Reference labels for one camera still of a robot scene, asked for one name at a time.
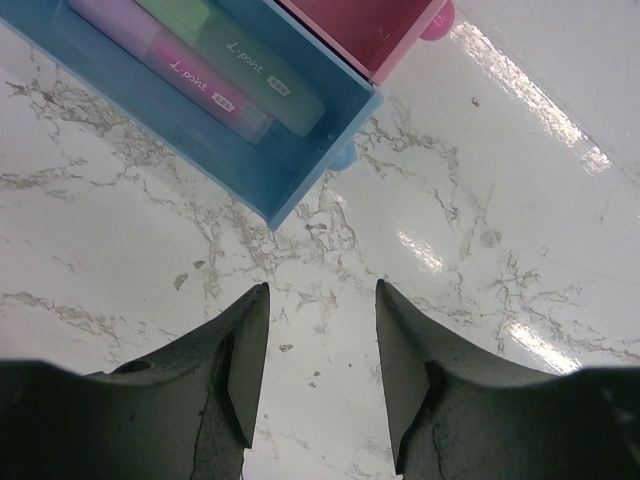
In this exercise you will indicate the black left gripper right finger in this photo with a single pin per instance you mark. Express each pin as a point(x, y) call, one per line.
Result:
point(457, 411)

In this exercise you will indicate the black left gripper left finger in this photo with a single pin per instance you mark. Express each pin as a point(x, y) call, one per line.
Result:
point(185, 411)

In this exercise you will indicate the blue plastic bin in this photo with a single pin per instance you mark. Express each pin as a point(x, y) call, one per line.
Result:
point(270, 177)

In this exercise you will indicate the pink highlighter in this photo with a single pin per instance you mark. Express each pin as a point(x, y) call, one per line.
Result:
point(132, 28)

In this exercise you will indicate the pink plastic bin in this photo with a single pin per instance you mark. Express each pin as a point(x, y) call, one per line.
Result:
point(374, 35)

